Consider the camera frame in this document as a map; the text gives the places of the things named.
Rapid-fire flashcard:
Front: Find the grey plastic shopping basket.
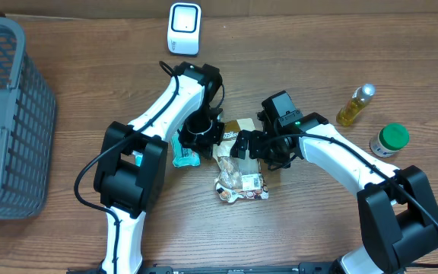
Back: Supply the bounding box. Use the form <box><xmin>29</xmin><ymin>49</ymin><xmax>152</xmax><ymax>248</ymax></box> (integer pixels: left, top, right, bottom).
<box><xmin>0</xmin><ymin>18</ymin><xmax>57</xmax><ymax>220</ymax></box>

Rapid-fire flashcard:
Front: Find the white black barcode scanner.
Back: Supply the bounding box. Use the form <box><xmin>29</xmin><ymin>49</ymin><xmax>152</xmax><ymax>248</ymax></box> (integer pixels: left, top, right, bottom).
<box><xmin>167</xmin><ymin>2</ymin><xmax>202</xmax><ymax>56</ymax></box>

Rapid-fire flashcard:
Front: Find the yellow oil bottle silver cap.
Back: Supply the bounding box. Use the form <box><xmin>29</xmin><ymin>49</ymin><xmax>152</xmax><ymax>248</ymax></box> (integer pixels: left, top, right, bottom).
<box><xmin>336</xmin><ymin>84</ymin><xmax>376</xmax><ymax>126</ymax></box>

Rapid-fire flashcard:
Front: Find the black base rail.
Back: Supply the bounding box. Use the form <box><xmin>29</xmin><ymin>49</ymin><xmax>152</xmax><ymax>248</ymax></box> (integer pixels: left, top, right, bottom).
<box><xmin>66</xmin><ymin>261</ymin><xmax>406</xmax><ymax>274</ymax></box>

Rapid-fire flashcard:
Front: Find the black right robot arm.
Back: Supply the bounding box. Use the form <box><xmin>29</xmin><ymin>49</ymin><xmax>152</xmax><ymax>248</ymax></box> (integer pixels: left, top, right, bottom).
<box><xmin>230</xmin><ymin>91</ymin><xmax>438</xmax><ymax>273</ymax></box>

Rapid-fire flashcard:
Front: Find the small teal tissue pack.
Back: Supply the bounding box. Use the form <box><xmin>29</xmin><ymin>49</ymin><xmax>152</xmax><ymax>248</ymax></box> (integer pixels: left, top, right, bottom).
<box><xmin>133</xmin><ymin>151</ymin><xmax>143</xmax><ymax>167</ymax></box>

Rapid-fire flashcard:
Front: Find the brown snack package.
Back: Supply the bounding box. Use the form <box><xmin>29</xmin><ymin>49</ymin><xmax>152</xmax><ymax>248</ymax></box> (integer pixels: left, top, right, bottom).
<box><xmin>212</xmin><ymin>118</ymin><xmax>269</xmax><ymax>203</ymax></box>

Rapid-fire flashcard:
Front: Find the green lid jar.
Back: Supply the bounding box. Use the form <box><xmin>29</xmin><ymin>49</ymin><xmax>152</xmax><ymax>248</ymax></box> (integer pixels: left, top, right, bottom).
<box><xmin>370</xmin><ymin>123</ymin><xmax>410</xmax><ymax>158</ymax></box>

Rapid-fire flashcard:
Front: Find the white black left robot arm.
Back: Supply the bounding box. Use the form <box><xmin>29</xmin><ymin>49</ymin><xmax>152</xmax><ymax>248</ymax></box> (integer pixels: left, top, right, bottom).
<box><xmin>94</xmin><ymin>62</ymin><xmax>224</xmax><ymax>273</ymax></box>

